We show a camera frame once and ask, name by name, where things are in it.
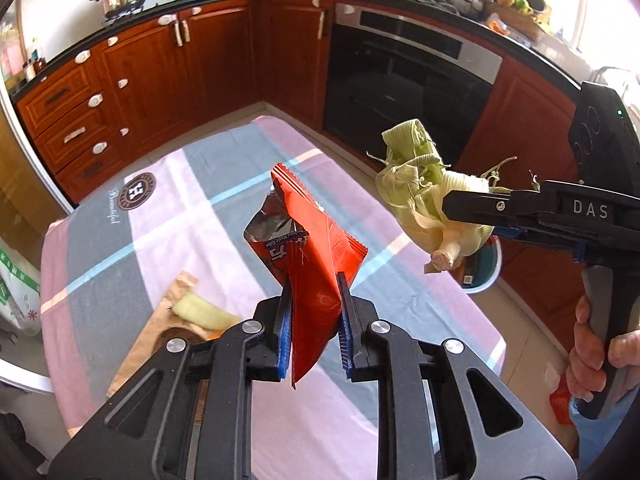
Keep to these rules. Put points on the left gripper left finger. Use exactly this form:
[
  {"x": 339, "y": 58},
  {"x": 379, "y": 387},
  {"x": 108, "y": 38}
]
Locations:
[{"x": 186, "y": 412}]

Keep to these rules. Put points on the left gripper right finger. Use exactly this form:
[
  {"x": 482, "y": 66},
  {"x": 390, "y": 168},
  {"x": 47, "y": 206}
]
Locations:
[{"x": 442, "y": 412}]

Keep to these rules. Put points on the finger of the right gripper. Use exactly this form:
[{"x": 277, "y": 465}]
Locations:
[
  {"x": 545, "y": 244},
  {"x": 490, "y": 208}
]

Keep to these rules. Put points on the green corn husk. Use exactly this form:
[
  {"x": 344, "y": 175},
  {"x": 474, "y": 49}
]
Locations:
[{"x": 414, "y": 183}]

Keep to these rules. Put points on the red snack bag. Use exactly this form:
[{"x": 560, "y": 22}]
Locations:
[{"x": 304, "y": 248}]

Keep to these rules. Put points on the teal trash bin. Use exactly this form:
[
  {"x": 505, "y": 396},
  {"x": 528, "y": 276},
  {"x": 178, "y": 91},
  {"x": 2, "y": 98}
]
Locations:
[{"x": 480, "y": 271}]

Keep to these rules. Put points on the wooden kitchen cabinets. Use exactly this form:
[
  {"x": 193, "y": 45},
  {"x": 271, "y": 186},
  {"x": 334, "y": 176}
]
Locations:
[{"x": 133, "y": 87}]

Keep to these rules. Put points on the right hand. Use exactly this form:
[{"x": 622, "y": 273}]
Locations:
[{"x": 585, "y": 375}]

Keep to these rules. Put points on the brown paper bag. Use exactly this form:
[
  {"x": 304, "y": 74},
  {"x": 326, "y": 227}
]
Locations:
[{"x": 162, "y": 326}]

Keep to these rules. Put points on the pale vegetable peel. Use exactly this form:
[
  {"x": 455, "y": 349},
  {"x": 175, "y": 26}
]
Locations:
[{"x": 198, "y": 311}]

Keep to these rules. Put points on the plaid tablecloth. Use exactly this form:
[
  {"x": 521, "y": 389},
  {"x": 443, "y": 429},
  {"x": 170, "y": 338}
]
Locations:
[{"x": 104, "y": 270}]

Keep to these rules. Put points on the black built-in oven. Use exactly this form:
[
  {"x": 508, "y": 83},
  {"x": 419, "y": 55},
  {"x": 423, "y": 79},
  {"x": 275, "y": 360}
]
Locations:
[{"x": 385, "y": 69}]

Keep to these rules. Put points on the fruit basket on counter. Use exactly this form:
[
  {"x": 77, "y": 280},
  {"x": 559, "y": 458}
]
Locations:
[{"x": 519, "y": 15}]

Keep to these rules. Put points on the white plastic bag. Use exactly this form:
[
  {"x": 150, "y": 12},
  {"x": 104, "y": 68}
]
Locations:
[{"x": 20, "y": 291}]

